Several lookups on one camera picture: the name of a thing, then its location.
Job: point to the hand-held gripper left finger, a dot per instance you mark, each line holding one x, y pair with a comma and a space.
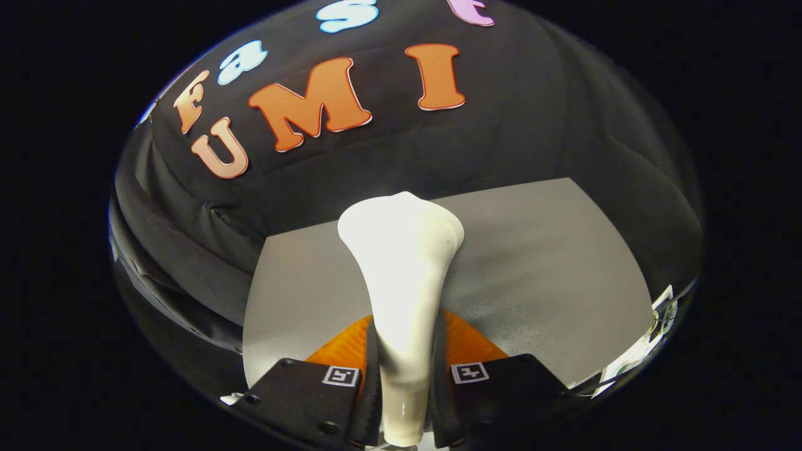
301, 401

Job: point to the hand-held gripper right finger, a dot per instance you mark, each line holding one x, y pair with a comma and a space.
501, 401

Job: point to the white garment steamer head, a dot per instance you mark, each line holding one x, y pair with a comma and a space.
401, 263

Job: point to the white desk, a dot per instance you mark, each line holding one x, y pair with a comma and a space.
633, 358

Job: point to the grey cabinet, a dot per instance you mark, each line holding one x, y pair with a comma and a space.
551, 269

